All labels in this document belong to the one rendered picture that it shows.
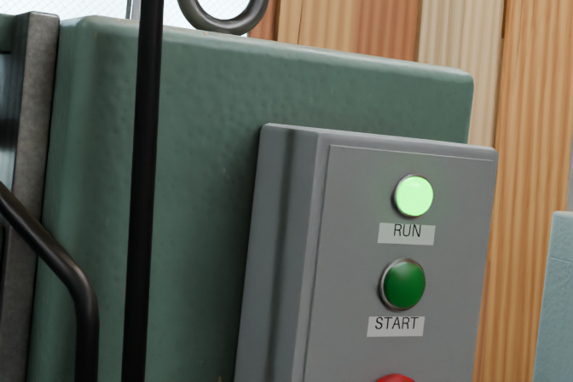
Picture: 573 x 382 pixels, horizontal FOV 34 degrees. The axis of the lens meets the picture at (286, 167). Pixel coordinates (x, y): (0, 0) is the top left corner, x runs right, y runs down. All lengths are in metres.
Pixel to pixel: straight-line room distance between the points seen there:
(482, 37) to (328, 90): 1.79
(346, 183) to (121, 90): 0.11
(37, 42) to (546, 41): 1.95
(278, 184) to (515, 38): 1.86
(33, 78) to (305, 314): 0.17
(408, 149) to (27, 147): 0.18
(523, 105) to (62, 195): 1.91
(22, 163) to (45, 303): 0.07
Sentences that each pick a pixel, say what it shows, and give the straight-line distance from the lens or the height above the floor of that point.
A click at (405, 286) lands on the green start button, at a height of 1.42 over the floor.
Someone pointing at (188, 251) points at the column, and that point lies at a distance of 0.45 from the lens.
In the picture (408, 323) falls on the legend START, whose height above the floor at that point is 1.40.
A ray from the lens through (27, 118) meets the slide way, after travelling 0.46.
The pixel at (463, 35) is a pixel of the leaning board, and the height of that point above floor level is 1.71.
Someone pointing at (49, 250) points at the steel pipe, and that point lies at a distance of 0.43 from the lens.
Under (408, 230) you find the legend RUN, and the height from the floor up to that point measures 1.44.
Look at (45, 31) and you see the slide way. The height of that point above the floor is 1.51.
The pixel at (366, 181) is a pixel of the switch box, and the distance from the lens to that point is 0.41.
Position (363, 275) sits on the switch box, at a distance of 0.42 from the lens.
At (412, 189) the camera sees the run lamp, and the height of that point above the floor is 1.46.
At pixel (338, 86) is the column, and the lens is 0.48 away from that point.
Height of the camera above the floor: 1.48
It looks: 3 degrees down
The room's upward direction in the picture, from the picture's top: 6 degrees clockwise
